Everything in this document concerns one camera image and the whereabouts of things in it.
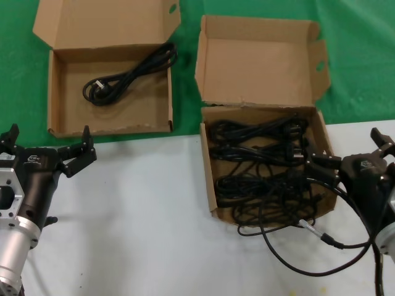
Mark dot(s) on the brown cardboard box torn lid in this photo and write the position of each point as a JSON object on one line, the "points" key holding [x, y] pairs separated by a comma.
{"points": [[256, 55]]}

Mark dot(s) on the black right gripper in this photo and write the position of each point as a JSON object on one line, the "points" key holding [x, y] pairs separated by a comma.
{"points": [[367, 182]]}

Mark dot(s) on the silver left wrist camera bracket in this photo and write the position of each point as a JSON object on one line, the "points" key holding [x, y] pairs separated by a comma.
{"points": [[7, 194]]}

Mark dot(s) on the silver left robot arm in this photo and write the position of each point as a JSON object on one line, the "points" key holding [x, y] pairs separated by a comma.
{"points": [[12, 249]]}

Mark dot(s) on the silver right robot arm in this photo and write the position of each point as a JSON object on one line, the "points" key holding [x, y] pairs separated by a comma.
{"points": [[389, 240]]}

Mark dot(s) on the green cloth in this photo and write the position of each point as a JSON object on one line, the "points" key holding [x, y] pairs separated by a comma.
{"points": [[18, 77]]}

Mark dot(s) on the brown cardboard box intact lid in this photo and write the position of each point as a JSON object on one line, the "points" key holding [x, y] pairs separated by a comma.
{"points": [[108, 114]]}

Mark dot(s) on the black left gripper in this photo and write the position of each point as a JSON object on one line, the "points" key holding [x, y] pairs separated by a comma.
{"points": [[37, 182]]}

